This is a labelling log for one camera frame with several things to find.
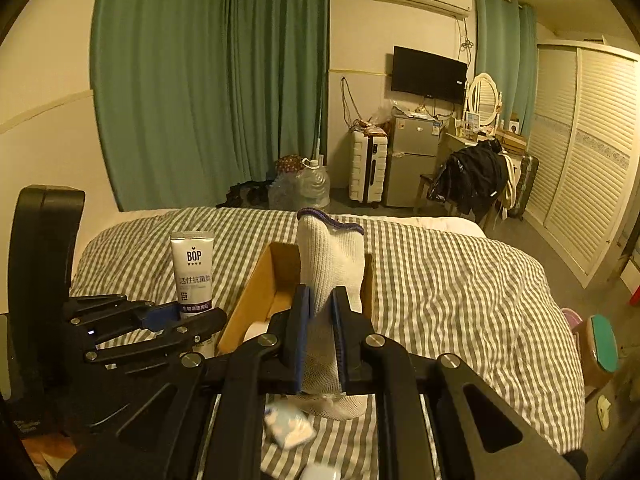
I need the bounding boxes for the wall cables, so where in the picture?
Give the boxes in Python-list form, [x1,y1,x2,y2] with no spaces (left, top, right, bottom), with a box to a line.
[340,76,362,127]

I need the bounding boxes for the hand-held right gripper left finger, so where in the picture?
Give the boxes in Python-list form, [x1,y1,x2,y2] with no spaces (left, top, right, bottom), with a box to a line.
[57,284,315,480]

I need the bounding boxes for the bed with grey checked sheet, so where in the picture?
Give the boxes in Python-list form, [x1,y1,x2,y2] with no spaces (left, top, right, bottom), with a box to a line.
[70,207,587,480]

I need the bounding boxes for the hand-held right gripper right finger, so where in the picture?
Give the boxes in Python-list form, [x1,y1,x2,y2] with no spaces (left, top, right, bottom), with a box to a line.
[330,285,582,480]

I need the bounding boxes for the white hard suitcase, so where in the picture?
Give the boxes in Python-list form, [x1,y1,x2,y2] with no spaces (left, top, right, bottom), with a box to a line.
[348,130,390,205]

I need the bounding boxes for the black wall television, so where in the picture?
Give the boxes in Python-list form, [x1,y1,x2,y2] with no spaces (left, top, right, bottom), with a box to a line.
[391,46,469,106]

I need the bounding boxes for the cardboard box on dresser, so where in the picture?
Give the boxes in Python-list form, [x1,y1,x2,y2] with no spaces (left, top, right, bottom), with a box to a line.
[495,130,529,154]

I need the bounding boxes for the silver small fridge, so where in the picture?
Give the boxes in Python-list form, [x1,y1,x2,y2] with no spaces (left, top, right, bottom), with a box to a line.
[386,115,444,209]

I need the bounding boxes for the white dressing table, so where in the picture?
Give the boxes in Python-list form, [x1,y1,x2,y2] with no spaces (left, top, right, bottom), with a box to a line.
[439,127,501,161]

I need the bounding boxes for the black jacket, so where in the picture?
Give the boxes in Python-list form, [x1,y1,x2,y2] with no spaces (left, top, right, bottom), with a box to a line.
[430,142,506,222]

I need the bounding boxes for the white oval vanity mirror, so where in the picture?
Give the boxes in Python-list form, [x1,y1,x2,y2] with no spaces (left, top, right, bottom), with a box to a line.
[466,73,503,129]

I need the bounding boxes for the white sock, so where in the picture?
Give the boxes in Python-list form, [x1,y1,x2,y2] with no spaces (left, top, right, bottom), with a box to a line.
[295,208,369,419]

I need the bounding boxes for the clear plastic bag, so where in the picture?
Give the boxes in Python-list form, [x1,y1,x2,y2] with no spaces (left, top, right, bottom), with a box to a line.
[268,172,301,210]

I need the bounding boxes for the white toothpaste tube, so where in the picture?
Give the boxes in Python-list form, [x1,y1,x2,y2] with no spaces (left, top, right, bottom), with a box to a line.
[170,231,217,357]

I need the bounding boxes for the dark hard suitcase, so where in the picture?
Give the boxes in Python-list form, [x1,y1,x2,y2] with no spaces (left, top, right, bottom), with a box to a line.
[510,152,540,219]

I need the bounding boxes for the stool with teal top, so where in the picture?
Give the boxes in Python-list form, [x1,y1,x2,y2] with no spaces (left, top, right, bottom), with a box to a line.
[575,314,622,402]

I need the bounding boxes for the light green curtain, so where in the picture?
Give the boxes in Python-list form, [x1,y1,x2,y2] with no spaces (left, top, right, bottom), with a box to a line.
[474,0,539,136]

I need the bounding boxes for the large clear water jug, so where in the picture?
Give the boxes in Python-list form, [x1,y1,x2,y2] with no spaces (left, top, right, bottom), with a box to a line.
[297,158,331,211]

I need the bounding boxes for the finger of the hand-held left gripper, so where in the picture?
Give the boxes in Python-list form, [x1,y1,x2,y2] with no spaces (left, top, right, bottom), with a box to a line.
[64,294,182,335]
[84,308,228,377]

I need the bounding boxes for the white louvered wardrobe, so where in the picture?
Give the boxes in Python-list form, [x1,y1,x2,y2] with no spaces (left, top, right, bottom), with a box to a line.
[520,39,640,289]

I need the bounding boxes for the dark shoes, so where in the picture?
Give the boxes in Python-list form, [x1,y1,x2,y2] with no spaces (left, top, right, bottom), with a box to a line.
[217,182,271,207]

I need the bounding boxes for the brown cardboard box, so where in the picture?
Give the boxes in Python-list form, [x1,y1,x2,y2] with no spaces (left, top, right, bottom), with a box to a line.
[216,242,376,359]

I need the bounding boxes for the white tote bag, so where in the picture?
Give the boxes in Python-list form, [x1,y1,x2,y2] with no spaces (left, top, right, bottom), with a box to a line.
[495,152,519,219]

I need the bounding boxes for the small blue white packet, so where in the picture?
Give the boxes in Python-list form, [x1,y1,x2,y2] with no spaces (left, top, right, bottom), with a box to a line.
[264,402,312,449]

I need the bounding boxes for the wooden chair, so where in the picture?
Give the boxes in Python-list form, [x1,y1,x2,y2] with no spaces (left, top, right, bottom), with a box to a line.
[417,172,451,214]

